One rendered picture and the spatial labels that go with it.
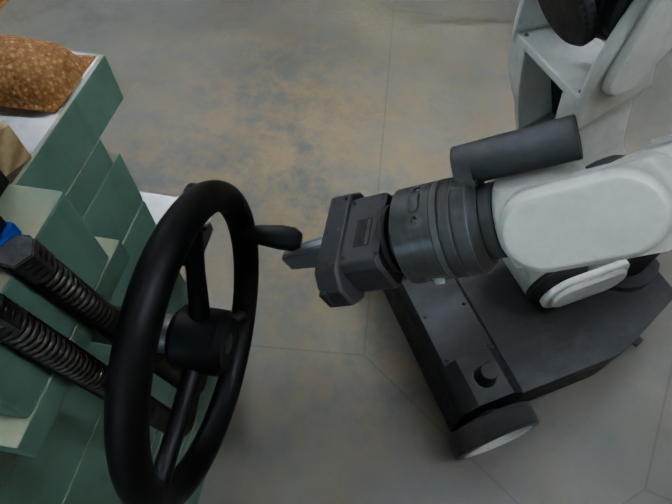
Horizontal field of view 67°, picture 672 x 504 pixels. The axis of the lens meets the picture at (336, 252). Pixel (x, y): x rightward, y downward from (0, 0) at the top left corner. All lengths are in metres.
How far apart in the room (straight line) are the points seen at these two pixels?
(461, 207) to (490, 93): 1.64
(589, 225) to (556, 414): 1.04
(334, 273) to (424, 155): 1.32
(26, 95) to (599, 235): 0.52
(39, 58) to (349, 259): 0.36
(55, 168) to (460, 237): 0.39
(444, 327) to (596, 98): 0.67
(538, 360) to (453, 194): 0.85
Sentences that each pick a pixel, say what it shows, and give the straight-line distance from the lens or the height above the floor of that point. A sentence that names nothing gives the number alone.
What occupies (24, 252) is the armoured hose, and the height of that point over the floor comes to 0.97.
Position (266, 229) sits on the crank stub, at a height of 0.83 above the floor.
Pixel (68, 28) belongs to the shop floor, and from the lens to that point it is 2.54.
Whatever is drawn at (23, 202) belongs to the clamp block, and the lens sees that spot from 0.42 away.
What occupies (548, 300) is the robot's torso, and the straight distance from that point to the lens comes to 1.17.
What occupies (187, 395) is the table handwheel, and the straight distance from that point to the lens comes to 0.46.
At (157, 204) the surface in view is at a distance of 0.84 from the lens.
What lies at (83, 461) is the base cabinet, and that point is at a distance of 0.73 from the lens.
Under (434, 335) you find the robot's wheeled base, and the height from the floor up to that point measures 0.19.
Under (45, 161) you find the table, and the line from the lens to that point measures 0.55.
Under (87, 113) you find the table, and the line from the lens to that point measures 0.60.
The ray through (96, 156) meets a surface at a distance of 0.62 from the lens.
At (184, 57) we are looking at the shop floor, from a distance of 2.21.
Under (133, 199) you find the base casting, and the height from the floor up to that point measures 0.73.
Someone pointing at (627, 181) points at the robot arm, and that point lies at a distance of 0.38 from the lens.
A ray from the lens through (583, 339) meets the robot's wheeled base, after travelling 1.29.
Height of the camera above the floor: 1.24
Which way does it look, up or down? 57 degrees down
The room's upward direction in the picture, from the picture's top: straight up
